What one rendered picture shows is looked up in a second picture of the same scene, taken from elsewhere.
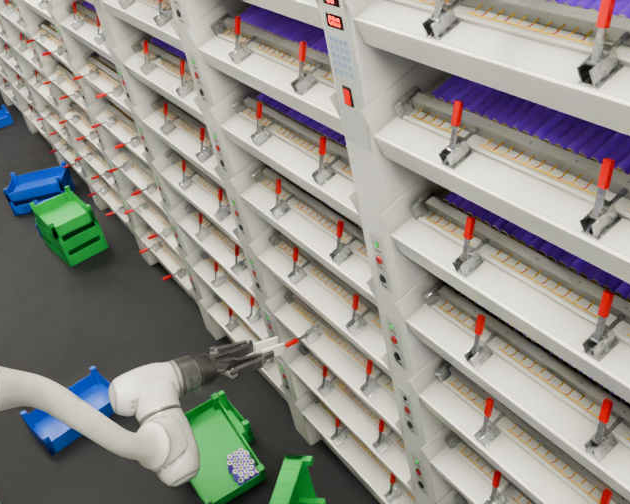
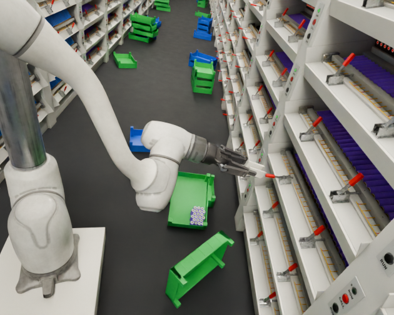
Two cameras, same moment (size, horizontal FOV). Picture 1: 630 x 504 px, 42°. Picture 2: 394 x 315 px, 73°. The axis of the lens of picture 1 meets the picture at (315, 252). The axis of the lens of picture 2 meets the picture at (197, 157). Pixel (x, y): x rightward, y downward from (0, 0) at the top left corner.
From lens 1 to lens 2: 1.12 m
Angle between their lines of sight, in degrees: 15
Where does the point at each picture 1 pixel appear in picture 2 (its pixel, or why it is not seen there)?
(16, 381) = (59, 51)
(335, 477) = (237, 256)
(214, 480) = (181, 212)
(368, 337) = (345, 213)
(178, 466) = (149, 199)
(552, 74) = not seen: outside the picture
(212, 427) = (197, 188)
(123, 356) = not seen: hidden behind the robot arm
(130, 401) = (151, 139)
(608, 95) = not seen: outside the picture
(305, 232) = (350, 102)
